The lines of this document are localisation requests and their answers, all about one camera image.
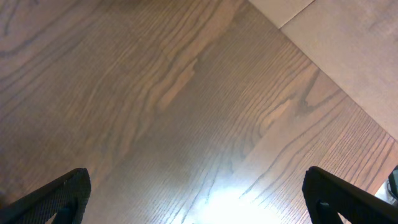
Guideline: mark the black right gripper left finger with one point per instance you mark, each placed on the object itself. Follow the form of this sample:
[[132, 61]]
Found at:
[[63, 200]]

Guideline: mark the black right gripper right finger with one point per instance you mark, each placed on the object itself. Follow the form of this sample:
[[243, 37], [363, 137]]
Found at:
[[328, 198]]

